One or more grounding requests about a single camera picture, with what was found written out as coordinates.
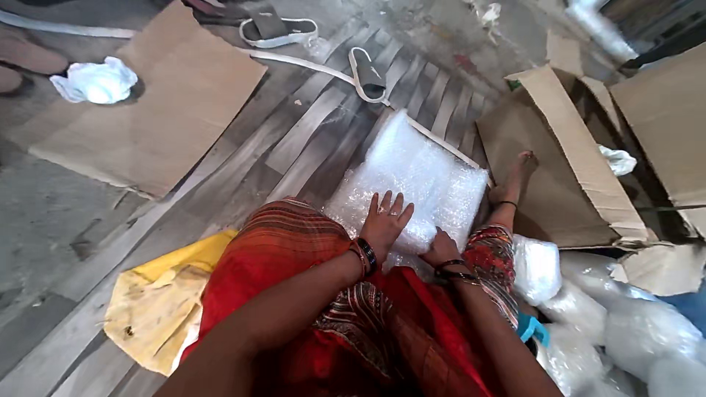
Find crumpled white plastic bag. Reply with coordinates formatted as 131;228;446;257
50;56;139;105

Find open brown cardboard box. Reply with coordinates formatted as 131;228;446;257
475;30;706;249

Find wood-print floor mat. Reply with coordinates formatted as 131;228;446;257
0;21;497;397

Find flat brown cardboard sheet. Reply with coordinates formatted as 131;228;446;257
28;0;268;200

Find teal plastic strap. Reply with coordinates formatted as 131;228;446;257
516;312;550;348

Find white plastic roll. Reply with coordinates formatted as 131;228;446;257
566;0;639;62

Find person's right hand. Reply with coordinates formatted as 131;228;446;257
420;226;463;270

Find torn cardboard piece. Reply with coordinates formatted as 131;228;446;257
611;243;706;297

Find person's body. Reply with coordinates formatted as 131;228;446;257
248;267;500;397

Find crumpled white plastic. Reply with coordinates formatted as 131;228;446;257
598;144;638;177

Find blue sheet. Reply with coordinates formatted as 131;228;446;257
657;278;706;336

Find person's left hand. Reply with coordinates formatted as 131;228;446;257
359;190;415;269

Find person's legs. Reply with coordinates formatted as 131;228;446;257
179;150;539;397

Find grey sandal with white rim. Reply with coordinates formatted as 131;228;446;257
238;1;320;49
348;47;389;104

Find yellow and cream sack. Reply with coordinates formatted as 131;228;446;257
103;229;239;377

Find clear bubble wrap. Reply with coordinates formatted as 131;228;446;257
322;108;489;271

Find person's right forearm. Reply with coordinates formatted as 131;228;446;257
438;262;564;397

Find pile of bubble-wrapped packets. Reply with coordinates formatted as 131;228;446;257
512;234;706;397

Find long white strip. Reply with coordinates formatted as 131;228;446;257
0;10;481;169

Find person's left forearm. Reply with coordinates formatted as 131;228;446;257
151;245;378;397

